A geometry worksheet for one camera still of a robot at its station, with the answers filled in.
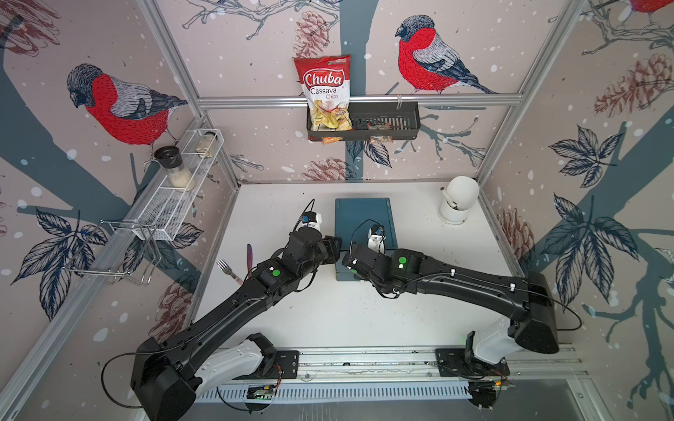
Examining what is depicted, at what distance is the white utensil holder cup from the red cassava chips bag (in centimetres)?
50

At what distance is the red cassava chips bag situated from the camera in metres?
0.83

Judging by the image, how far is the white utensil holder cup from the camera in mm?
1004
